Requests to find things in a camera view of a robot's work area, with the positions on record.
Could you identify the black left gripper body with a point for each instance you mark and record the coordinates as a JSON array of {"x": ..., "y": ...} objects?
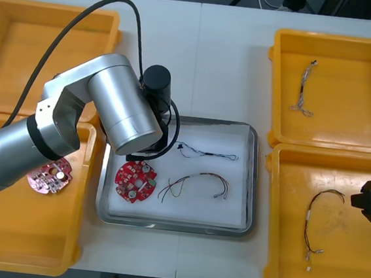
[{"x": 165, "y": 137}]

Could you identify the yellow-orange plastic bin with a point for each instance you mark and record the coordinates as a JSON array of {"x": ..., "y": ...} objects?
[
  {"x": 32, "y": 229},
  {"x": 347, "y": 95},
  {"x": 23, "y": 48},
  {"x": 341, "y": 259}
]

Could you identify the steel tray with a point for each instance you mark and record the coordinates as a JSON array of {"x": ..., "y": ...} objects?
[{"x": 177, "y": 227}]

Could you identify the silver-grey left robot arm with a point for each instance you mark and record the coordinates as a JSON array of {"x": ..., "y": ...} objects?
[{"x": 120, "y": 96}]

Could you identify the round red circuit board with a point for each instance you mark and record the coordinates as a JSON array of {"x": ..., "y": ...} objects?
[
  {"x": 49, "y": 185},
  {"x": 126, "y": 176}
]

